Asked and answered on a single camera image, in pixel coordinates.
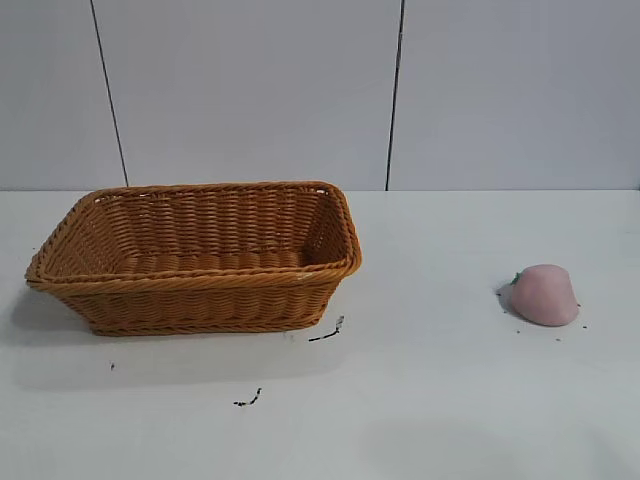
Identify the brown woven wicker basket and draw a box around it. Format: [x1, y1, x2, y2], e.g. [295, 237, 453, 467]
[24, 180, 364, 337]

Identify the pink toy peach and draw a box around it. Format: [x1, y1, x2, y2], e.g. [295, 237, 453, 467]
[509, 263, 581, 327]

